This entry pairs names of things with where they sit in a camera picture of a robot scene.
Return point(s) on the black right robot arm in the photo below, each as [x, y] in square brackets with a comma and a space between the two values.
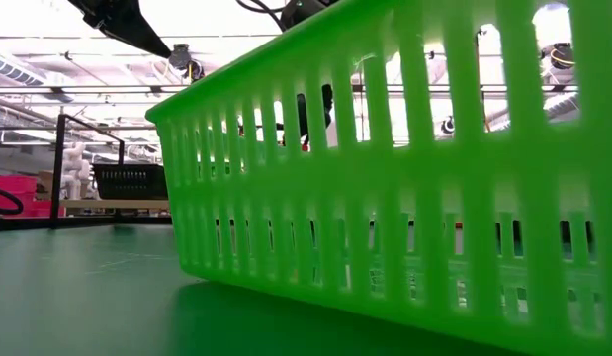
[310, 7]

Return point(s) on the green table mat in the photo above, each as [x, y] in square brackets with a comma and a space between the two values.
[63, 296]

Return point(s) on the red plastic crate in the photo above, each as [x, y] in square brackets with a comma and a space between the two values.
[14, 180]

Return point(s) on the wooden shelf board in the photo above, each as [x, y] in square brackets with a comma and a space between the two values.
[113, 203]

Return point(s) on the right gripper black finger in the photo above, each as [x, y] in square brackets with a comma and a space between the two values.
[327, 106]
[302, 116]

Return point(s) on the green plastic basket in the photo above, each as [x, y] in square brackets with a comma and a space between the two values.
[384, 188]

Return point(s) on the black aluminium rig frame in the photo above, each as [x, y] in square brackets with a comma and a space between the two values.
[19, 223]

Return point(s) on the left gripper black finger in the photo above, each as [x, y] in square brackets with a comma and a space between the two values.
[142, 34]

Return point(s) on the black metal shelf frame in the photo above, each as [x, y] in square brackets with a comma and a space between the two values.
[58, 168]

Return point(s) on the black plastic basket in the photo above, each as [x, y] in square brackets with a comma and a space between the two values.
[130, 183]

